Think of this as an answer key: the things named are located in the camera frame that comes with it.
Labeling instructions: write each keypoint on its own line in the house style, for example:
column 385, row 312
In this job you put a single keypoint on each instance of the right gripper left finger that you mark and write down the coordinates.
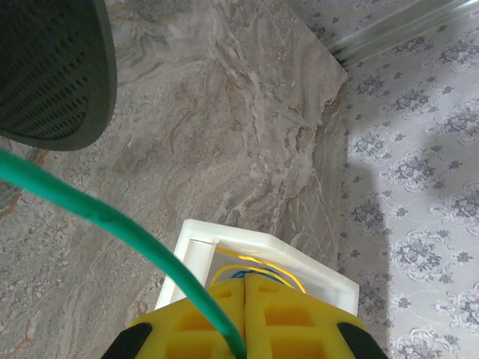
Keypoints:
column 179, row 336

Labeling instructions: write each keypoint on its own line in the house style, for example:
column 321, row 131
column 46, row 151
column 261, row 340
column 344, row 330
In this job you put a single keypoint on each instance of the aluminium upright frame post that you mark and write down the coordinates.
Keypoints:
column 404, row 30

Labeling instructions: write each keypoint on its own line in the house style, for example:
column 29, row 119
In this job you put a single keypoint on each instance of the white plastic bin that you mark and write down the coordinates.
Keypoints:
column 232, row 232

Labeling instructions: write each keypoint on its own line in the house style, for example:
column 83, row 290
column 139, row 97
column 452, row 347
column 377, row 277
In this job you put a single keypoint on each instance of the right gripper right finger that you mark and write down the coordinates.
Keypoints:
column 299, row 336

